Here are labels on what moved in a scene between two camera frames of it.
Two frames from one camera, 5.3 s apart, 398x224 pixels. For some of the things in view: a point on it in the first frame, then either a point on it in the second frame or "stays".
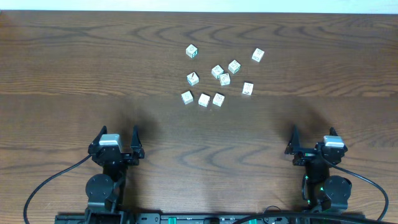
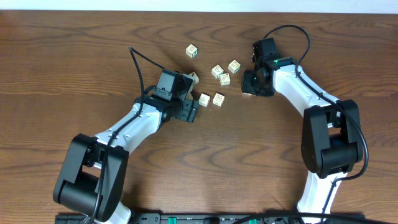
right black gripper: (294, 147) to (247, 88)
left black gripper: (116, 154) to (189, 109)
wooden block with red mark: (193, 79) stays
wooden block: (218, 99) stays
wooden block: (224, 79) stays
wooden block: (203, 100) stays
